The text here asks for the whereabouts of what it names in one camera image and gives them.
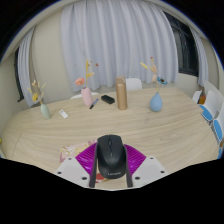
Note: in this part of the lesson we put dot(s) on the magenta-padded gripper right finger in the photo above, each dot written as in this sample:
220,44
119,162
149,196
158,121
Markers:
136,160

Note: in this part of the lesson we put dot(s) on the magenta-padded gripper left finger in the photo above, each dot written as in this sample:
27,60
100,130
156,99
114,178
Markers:
85,160

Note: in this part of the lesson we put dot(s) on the black computer mouse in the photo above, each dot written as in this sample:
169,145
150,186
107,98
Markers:
111,156

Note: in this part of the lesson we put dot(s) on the cartoon dog print mouse pad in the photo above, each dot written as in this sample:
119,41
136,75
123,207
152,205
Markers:
71,150

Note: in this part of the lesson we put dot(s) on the small white flat block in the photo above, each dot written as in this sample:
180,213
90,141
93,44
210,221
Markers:
63,114

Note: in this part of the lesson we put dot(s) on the dark marker pen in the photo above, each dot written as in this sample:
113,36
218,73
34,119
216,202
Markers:
94,103

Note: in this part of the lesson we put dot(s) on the blue vase with flowers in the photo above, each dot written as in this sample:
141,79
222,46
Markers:
156,103

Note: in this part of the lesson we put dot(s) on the green vase with yellow flowers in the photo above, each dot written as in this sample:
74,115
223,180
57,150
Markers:
45,111

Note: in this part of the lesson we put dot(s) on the pink vase with flowers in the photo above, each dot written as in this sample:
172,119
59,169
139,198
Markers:
87,96

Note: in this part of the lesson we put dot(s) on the small black box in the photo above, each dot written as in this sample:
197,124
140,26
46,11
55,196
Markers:
107,99

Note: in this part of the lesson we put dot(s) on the bronze metal drink bottle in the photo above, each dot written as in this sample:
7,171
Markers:
121,95

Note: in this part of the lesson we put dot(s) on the white chair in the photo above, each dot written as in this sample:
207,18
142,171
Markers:
135,84

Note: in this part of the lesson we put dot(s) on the white and blue chairs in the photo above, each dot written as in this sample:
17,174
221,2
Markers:
210,110

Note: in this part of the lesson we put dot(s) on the dark window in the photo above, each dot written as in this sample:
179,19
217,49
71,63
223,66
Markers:
18,76
185,50

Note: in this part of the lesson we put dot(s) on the narrow white curtain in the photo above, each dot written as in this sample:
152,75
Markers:
26,66
201,60

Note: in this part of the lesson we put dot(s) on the wide white curtain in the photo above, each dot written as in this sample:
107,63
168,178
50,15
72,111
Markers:
120,40

